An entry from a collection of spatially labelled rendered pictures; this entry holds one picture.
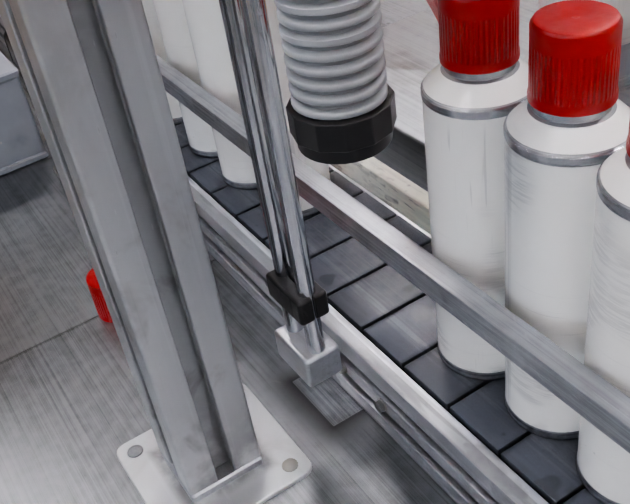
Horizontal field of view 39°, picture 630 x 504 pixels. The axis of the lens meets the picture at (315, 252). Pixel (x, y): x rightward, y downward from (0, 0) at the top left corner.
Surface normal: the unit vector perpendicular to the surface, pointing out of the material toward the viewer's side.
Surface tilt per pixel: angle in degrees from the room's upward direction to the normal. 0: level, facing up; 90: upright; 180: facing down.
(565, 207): 90
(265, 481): 0
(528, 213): 90
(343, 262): 0
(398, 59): 0
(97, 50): 90
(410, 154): 90
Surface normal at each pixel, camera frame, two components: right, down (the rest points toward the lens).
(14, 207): -0.13, -0.79
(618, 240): -0.87, 0.39
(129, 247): 0.54, 0.45
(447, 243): -0.71, 0.50
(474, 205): -0.27, 0.62
